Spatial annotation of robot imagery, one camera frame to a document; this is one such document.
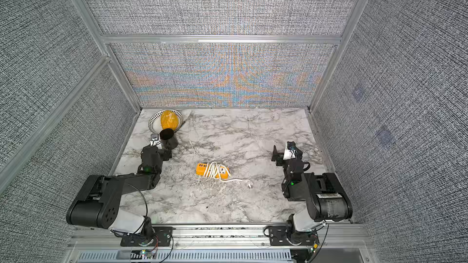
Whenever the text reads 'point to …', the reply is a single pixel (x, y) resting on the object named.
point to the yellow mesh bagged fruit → (169, 120)
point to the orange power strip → (203, 169)
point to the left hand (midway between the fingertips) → (161, 142)
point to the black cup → (169, 140)
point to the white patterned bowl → (155, 122)
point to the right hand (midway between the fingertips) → (285, 141)
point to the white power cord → (215, 170)
